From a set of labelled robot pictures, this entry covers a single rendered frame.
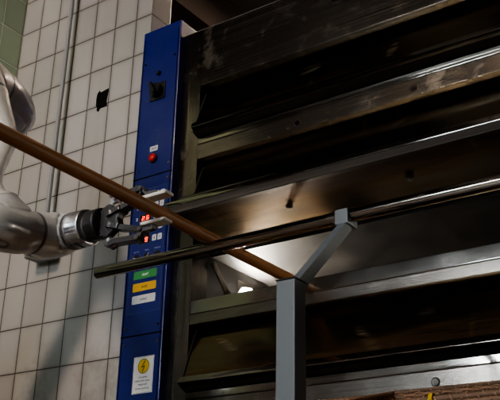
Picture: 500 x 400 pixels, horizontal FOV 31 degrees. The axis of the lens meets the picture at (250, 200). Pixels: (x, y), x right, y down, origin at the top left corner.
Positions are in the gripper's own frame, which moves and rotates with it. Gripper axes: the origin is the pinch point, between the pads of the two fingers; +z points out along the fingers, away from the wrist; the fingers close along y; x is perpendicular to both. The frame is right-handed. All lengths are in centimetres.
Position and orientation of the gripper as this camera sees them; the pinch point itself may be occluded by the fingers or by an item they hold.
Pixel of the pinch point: (158, 209)
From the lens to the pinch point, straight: 201.9
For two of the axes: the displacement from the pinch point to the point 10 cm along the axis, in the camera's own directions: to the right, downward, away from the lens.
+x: -5.6, -3.4, -7.6
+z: 8.3, -2.1, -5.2
